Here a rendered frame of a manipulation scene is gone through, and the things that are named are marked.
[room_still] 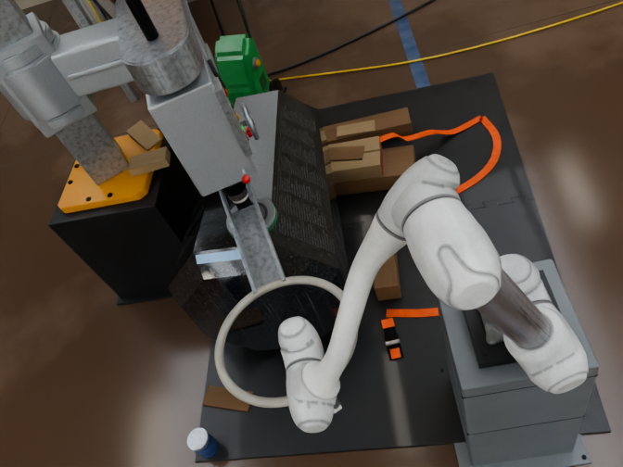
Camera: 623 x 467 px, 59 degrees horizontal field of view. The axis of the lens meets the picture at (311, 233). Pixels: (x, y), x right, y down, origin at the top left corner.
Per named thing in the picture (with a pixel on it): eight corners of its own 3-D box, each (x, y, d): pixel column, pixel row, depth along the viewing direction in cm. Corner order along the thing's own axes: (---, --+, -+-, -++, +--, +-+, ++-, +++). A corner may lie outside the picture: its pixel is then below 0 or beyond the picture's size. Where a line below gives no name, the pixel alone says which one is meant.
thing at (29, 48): (23, 144, 251) (-44, 69, 220) (47, 96, 272) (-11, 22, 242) (90, 129, 243) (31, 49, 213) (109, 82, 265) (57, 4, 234)
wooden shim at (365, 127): (336, 138, 355) (336, 136, 353) (336, 128, 361) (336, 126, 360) (375, 132, 349) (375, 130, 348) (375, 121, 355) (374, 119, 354)
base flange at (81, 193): (59, 215, 278) (54, 208, 275) (85, 149, 309) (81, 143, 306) (146, 198, 268) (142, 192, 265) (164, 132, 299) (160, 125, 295)
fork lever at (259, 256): (197, 152, 227) (194, 145, 222) (241, 133, 226) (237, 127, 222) (247, 300, 197) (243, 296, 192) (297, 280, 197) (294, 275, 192)
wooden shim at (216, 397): (203, 405, 273) (201, 404, 271) (209, 386, 278) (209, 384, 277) (248, 412, 264) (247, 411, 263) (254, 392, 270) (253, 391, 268)
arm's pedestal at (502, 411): (547, 348, 246) (562, 242, 186) (591, 463, 214) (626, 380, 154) (436, 368, 254) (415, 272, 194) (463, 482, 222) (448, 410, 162)
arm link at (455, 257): (562, 311, 156) (608, 380, 142) (511, 340, 161) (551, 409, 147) (451, 176, 103) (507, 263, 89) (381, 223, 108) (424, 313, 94)
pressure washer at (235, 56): (245, 94, 433) (199, -10, 368) (285, 92, 420) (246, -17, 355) (229, 124, 413) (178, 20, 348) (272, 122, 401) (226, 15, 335)
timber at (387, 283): (401, 297, 280) (398, 285, 271) (378, 301, 283) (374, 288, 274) (396, 251, 299) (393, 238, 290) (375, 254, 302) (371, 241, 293)
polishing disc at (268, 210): (285, 205, 227) (284, 203, 226) (257, 244, 218) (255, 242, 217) (246, 193, 238) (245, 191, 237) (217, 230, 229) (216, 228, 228)
